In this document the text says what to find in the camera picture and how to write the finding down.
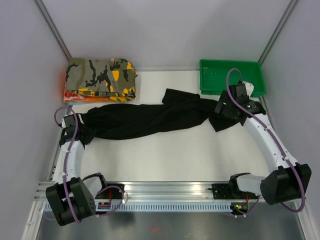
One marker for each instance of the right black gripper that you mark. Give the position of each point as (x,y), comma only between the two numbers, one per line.
(224,98)

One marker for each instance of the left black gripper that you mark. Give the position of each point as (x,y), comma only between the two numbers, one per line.
(91,134)

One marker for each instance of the black trousers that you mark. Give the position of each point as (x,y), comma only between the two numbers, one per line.
(179,110)

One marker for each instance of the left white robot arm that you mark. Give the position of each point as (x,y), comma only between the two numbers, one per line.
(71,198)

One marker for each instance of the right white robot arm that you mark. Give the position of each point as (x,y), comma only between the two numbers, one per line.
(287,179)

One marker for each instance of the orange folded trousers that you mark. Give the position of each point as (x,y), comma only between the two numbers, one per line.
(73,98)

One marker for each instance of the camouflage folded trousers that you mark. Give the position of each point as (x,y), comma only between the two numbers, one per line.
(101,78)

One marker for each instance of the green plastic tray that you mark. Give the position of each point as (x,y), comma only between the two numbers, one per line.
(213,73)

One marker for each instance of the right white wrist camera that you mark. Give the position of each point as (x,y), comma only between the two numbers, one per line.
(249,88)

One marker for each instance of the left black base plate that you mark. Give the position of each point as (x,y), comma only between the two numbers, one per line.
(115,191)

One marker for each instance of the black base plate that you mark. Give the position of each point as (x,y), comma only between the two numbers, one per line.
(221,191)
(115,191)

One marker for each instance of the aluminium mounting rail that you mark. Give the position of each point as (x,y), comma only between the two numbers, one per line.
(176,191)

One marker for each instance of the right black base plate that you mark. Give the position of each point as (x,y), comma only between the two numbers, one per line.
(221,191)

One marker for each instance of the white slotted cable duct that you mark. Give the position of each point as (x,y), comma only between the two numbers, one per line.
(221,207)

